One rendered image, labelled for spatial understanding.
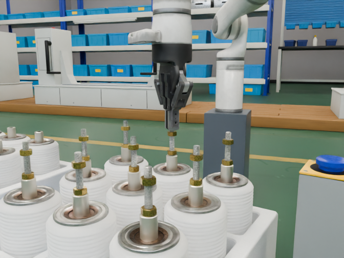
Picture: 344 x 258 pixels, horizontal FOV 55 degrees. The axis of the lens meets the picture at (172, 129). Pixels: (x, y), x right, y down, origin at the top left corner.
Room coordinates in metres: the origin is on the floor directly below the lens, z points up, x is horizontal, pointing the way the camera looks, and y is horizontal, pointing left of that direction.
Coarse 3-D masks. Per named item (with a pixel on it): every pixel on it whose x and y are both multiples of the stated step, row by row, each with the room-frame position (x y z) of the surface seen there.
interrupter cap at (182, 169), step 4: (160, 164) 0.65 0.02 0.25; (164, 164) 0.65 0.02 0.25; (180, 164) 0.66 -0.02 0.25; (184, 164) 0.65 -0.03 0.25; (156, 168) 0.63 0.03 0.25; (160, 168) 0.63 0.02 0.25; (164, 168) 0.64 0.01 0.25; (180, 168) 0.63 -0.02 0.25; (184, 168) 0.63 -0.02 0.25; (188, 168) 0.63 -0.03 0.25; (156, 172) 0.61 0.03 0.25; (160, 172) 0.60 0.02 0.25; (164, 172) 0.61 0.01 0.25; (168, 172) 0.60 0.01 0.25; (172, 172) 0.60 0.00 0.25; (176, 172) 0.60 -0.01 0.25; (180, 172) 0.61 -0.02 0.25; (184, 172) 0.60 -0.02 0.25; (188, 172) 0.61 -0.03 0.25
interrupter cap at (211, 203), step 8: (184, 192) 0.50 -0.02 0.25; (176, 200) 0.47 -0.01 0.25; (184, 200) 0.47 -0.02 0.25; (208, 200) 0.47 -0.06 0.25; (216, 200) 0.47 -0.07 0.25; (176, 208) 0.44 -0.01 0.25; (184, 208) 0.44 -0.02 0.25; (192, 208) 0.44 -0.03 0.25; (200, 208) 0.44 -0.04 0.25; (208, 208) 0.44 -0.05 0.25; (216, 208) 0.44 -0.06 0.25
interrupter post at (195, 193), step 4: (188, 188) 0.47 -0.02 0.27; (192, 188) 0.46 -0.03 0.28; (196, 188) 0.46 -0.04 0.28; (200, 188) 0.46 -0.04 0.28; (188, 192) 0.47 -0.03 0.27; (192, 192) 0.46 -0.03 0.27; (196, 192) 0.46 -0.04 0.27; (200, 192) 0.46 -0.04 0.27; (188, 196) 0.47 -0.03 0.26; (192, 196) 0.46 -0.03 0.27; (196, 196) 0.46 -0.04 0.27; (200, 196) 0.46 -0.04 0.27; (188, 200) 0.47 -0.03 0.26; (192, 200) 0.46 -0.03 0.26; (196, 200) 0.46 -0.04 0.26; (200, 200) 0.46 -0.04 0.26; (192, 204) 0.46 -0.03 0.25; (196, 204) 0.46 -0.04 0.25; (200, 204) 0.46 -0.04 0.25
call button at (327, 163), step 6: (318, 156) 0.45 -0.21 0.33; (324, 156) 0.45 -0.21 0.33; (330, 156) 0.45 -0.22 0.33; (336, 156) 0.45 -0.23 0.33; (318, 162) 0.43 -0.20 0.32; (324, 162) 0.43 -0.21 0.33; (330, 162) 0.42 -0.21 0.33; (336, 162) 0.42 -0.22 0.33; (342, 162) 0.42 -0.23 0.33; (324, 168) 0.43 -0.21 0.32; (330, 168) 0.42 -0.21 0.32; (336, 168) 0.42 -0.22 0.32; (342, 168) 0.42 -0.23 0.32
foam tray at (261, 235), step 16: (256, 208) 0.60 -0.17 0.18; (256, 224) 0.54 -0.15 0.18; (272, 224) 0.56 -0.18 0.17; (0, 240) 0.50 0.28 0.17; (240, 240) 0.48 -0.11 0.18; (256, 240) 0.48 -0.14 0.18; (272, 240) 0.56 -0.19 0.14; (0, 256) 0.44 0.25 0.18; (240, 256) 0.44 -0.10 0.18; (256, 256) 0.48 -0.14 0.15; (272, 256) 0.57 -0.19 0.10
